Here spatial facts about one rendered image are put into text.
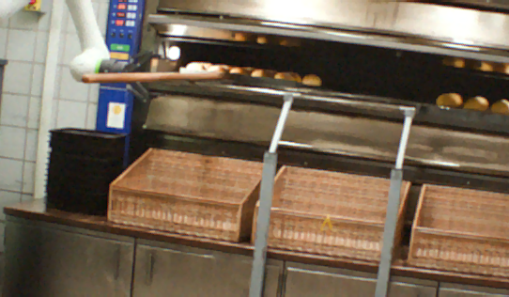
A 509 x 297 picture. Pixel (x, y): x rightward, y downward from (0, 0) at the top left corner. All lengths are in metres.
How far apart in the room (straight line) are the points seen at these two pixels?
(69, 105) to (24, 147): 0.30
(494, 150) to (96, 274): 1.73
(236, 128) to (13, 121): 1.09
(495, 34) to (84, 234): 1.90
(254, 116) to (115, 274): 0.95
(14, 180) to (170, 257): 1.12
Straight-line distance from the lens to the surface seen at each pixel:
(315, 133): 4.73
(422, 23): 4.67
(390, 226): 4.11
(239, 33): 4.70
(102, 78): 3.53
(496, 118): 4.65
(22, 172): 5.17
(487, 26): 4.66
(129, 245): 4.41
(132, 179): 4.70
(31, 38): 5.14
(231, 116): 4.81
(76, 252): 4.50
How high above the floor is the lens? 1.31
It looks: 5 degrees down
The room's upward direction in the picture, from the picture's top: 6 degrees clockwise
